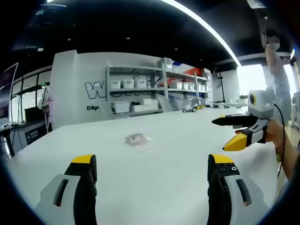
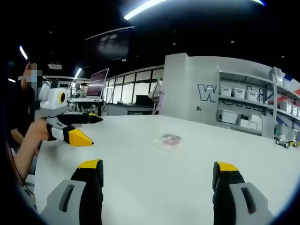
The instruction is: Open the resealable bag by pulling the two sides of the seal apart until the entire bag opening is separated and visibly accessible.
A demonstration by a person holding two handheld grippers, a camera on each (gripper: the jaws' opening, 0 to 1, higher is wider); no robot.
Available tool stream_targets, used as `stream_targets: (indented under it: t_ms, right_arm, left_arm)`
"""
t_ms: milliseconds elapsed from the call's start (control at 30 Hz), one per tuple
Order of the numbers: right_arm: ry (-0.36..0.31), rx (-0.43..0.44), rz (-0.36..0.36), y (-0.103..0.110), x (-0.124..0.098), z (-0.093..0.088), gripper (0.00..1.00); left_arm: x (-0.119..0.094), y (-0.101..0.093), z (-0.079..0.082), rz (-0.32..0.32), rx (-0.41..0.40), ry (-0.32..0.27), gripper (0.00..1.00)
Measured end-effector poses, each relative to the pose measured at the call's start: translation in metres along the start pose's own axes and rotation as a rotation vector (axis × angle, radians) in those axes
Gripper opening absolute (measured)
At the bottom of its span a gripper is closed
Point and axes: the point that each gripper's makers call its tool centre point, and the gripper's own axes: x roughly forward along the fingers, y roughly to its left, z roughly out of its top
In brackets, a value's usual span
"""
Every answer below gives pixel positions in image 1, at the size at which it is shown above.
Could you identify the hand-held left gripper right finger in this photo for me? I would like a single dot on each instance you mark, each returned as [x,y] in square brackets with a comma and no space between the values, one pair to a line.
[234,201]

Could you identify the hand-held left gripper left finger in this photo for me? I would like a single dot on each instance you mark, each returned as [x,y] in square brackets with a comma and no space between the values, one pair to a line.
[68,201]

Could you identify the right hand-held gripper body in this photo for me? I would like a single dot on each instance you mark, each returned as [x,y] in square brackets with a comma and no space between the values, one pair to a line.
[262,105]

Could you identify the clear resealable bag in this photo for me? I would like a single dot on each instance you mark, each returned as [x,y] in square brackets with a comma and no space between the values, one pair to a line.
[137,140]

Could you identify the person's right hand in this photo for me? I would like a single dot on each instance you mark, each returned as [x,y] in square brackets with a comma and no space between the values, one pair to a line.
[275,132]

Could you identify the black tripod stand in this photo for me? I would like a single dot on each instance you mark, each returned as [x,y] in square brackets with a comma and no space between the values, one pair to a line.
[221,86]

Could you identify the white yellow spare gripper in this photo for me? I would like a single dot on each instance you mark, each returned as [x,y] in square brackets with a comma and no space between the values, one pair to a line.
[189,109]

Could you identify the black cabinet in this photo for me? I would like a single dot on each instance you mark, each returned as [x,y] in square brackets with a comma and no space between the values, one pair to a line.
[35,134]

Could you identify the grey metal shelf rack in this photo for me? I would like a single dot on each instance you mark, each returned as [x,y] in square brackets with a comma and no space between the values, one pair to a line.
[164,70]

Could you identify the ceiling light strip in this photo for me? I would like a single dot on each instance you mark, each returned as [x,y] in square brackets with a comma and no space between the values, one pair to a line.
[199,17]

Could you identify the metal shelf with white bins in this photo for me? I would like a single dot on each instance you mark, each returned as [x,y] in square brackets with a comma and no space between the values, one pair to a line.
[127,84]

